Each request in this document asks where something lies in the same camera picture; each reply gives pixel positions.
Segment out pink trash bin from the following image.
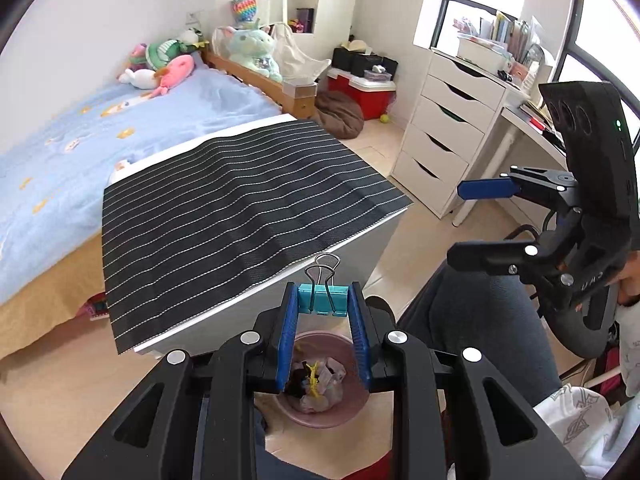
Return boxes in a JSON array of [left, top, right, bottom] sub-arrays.
[[276, 332, 369, 429]]

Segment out green striped plush toy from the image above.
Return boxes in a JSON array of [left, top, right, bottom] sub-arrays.
[[144, 39, 183, 72]]

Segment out white seal plush toy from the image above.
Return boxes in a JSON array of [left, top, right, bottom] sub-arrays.
[[118, 68, 158, 90]]

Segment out teal binder clip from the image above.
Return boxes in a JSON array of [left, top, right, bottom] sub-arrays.
[[297, 252, 349, 318]]

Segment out pink whale plush toy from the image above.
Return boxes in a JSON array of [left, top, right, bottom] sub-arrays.
[[150, 54, 195, 99]]

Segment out person's right hand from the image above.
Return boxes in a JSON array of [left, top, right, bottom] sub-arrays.
[[616, 252, 640, 307]]

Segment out black striped table mat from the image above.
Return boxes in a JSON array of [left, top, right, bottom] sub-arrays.
[[101, 119, 414, 356]]

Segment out white small table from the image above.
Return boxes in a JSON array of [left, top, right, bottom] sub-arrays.
[[106, 112, 409, 356]]

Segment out wooden bed frame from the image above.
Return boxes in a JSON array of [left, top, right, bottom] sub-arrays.
[[202, 50, 316, 119]]

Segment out brown bean bag cushion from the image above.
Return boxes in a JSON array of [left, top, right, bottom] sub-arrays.
[[311, 91, 364, 140]]

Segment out white drawer cabinet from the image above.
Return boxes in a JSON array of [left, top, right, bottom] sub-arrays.
[[392, 50, 508, 218]]

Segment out red cooler box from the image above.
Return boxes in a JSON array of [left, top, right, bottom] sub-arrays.
[[326, 67, 396, 120]]

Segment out large teal unicorn plush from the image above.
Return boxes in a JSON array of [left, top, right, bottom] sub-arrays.
[[224, 26, 282, 82]]

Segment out light blue bed blanket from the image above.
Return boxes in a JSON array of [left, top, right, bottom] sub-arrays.
[[1, 63, 280, 301]]

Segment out yellow plastic hair clip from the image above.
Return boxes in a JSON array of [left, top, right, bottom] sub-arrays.
[[303, 361, 320, 398]]

